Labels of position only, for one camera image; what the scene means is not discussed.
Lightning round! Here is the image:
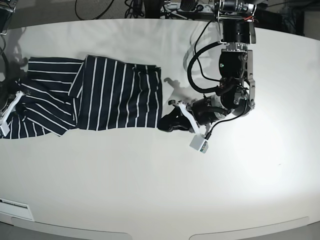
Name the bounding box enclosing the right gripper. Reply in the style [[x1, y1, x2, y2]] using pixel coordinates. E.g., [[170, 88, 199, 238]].
[[0, 82, 15, 117]]

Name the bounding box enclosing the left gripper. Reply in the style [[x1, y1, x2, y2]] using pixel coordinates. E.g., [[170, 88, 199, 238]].
[[157, 96, 227, 133]]

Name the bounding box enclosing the navy white striped T-shirt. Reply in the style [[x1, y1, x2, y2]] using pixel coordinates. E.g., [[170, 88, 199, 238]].
[[0, 55, 163, 140]]

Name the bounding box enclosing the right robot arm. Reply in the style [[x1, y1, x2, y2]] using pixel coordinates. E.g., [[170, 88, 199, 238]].
[[0, 0, 18, 114]]

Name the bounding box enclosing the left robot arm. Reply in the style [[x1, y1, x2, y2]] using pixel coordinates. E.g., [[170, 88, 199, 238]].
[[157, 0, 258, 133]]

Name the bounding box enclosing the white power strip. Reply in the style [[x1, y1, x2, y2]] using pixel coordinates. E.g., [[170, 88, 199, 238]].
[[160, 0, 215, 14]]

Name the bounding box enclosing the white label sticker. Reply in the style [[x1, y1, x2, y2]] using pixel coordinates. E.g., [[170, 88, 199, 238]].
[[0, 198, 34, 222]]

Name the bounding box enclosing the black looped floor cable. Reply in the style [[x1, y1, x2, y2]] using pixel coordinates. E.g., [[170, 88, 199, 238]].
[[75, 0, 116, 21]]

